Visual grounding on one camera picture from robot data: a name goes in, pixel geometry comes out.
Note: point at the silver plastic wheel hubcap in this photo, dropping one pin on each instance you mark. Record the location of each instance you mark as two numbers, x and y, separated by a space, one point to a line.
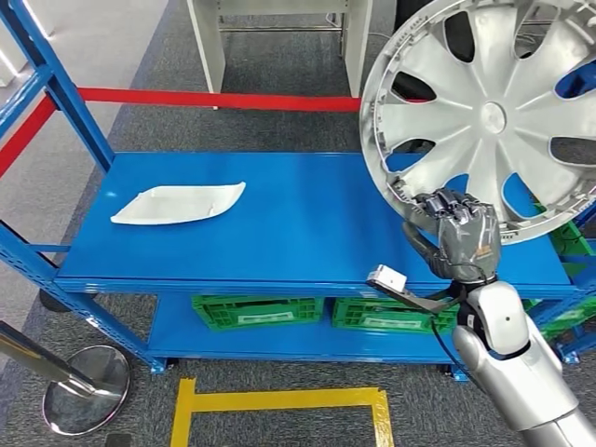
493 117

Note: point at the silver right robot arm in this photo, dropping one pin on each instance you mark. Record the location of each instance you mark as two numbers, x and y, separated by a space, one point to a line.
512 370

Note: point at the long blue steel shelf rack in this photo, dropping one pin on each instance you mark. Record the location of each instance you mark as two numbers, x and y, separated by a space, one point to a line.
298 216

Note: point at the white plastic trim part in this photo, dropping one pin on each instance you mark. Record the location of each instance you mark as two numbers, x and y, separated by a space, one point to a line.
176 205

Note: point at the green plastic crate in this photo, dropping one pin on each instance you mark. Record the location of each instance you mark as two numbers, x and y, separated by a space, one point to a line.
354 311
568 324
210 308
572 240

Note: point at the red barrier belt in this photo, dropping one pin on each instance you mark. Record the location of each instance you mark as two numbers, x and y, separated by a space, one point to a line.
26 132
210 99

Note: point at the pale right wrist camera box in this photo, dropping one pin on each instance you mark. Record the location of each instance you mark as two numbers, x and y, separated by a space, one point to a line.
387 279

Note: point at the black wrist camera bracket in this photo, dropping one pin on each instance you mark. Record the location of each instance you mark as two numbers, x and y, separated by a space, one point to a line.
419 301

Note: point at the white table frame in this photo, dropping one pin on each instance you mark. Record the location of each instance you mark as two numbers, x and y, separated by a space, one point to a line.
207 49

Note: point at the chrome stanchion post round base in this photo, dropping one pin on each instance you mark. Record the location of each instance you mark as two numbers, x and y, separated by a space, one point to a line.
88 395

